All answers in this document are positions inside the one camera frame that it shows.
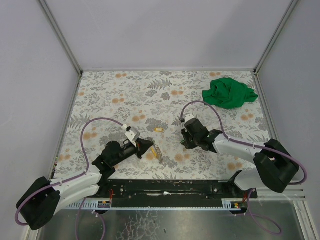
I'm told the patterned bracelet keyring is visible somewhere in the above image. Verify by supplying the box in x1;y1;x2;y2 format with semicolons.
152;144;163;164

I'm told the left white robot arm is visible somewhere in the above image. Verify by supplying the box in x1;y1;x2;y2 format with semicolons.
15;138;154;231

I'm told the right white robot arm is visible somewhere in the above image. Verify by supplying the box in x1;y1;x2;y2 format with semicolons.
181;114;300;193

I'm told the yellow key tag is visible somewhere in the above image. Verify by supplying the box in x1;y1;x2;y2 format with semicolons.
154;127;164;133

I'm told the floral table mat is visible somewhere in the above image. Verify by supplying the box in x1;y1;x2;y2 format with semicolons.
54;71;270;180

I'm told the green crumpled cloth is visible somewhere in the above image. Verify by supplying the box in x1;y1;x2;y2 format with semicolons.
202;77;258;110

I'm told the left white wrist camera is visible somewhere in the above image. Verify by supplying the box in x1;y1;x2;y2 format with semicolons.
121;124;140;147

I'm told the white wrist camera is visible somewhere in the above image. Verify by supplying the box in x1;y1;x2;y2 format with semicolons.
179;114;195;123
121;124;140;147

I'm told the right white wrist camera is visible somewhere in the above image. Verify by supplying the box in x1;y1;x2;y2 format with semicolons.
179;114;195;123

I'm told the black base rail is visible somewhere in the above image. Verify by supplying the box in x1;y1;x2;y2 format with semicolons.
94;179;258;209

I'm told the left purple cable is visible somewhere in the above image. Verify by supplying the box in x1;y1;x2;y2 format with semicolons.
14;116;126;240

